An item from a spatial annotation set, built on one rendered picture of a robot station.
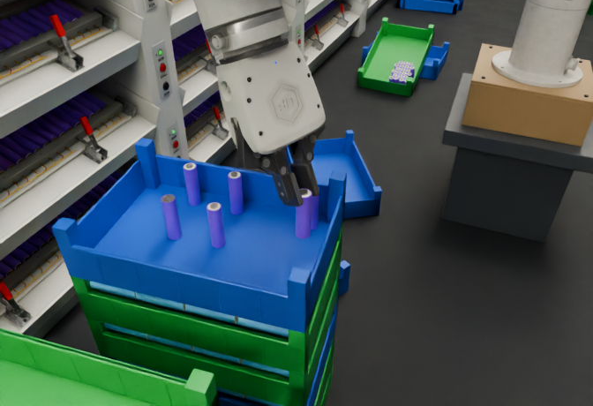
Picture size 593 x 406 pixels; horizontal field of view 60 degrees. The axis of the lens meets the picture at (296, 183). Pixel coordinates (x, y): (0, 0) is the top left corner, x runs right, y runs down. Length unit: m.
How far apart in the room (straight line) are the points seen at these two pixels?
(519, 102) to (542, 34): 0.14
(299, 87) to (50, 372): 0.38
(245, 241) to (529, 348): 0.67
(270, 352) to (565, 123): 0.82
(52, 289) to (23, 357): 0.52
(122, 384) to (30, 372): 0.11
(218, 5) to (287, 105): 0.12
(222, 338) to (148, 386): 0.15
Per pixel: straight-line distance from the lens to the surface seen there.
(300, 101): 0.55
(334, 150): 1.56
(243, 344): 0.64
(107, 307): 0.71
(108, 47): 1.06
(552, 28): 1.20
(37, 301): 1.11
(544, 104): 1.19
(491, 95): 1.18
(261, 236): 0.68
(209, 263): 0.66
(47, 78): 0.97
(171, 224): 0.68
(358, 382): 1.03
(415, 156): 1.59
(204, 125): 1.47
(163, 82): 1.17
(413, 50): 2.09
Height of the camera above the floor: 0.87
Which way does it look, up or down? 37 degrees down
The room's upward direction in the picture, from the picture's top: straight up
